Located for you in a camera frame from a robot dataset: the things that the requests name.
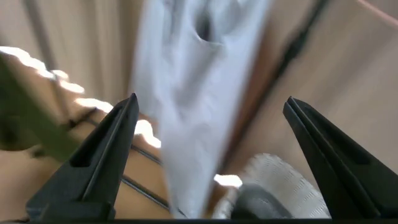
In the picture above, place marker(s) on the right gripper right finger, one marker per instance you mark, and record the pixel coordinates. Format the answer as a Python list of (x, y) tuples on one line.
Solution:
[(351, 174)]

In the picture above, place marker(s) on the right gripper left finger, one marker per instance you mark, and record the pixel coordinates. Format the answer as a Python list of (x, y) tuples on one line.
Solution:
[(102, 174)]

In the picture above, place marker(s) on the pale grey shorts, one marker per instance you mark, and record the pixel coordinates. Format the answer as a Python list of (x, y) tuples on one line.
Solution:
[(192, 93)]

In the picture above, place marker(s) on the white laundry basket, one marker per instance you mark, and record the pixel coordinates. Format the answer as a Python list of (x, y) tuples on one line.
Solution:
[(280, 177)]

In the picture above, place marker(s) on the black clothes rack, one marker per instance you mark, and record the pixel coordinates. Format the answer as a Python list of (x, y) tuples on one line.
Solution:
[(295, 46)]

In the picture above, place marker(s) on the pink clothes hanger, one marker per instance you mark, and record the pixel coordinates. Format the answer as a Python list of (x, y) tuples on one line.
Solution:
[(379, 14)]

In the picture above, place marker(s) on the green garment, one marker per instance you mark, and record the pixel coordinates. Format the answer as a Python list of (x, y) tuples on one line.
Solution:
[(28, 118)]

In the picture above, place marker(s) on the dark grey garment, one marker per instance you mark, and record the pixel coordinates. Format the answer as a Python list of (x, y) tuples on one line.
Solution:
[(258, 202)]

